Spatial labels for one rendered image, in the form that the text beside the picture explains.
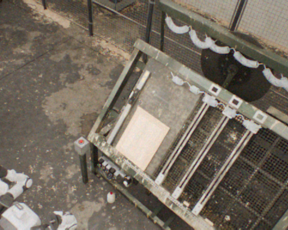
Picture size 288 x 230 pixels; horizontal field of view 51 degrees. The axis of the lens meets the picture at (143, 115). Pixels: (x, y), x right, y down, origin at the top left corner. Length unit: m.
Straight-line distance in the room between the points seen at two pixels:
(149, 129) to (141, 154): 0.29
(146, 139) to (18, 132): 2.31
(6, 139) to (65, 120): 0.90
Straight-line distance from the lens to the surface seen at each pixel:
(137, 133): 3.34
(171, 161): 3.19
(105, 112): 3.52
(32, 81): 5.66
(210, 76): 3.45
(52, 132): 4.82
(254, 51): 2.99
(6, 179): 2.70
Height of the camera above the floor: 3.77
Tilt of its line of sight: 49 degrees down
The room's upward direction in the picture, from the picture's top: 8 degrees clockwise
